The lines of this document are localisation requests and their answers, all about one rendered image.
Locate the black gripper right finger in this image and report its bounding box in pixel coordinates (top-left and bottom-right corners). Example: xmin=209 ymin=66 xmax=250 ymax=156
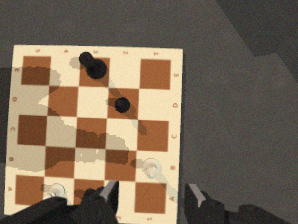
xmin=184 ymin=184 xmax=290 ymax=224

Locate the brown and cream chessboard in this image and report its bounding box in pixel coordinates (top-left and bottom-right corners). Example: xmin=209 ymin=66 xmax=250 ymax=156
xmin=4 ymin=45 xmax=183 ymax=224

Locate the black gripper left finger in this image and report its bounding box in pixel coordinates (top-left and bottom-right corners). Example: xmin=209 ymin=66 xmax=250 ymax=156
xmin=0 ymin=180 xmax=119 ymax=224

